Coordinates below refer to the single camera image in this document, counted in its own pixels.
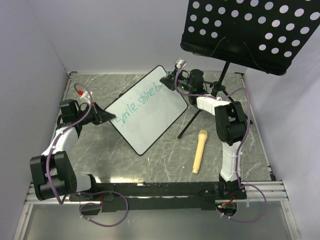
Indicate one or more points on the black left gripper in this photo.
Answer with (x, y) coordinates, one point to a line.
(100, 116)

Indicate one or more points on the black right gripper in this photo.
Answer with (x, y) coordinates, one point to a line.
(170, 83)

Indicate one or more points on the white whiteboard with black frame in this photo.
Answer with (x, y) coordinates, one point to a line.
(146, 110)

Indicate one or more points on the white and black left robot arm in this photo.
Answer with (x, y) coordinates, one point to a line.
(52, 172)

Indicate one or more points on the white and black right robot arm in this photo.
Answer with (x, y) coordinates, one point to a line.
(230, 120)

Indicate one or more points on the beige microphone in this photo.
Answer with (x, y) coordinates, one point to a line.
(202, 138)

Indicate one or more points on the black perforated music stand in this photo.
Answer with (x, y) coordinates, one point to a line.
(264, 35)

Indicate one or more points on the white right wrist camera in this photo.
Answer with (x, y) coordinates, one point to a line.
(179, 64)

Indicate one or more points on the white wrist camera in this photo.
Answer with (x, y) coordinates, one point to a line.
(179, 64)
(85, 96)

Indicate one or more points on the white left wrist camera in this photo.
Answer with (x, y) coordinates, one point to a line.
(85, 96)

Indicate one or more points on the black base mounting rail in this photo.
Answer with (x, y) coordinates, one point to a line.
(159, 195)

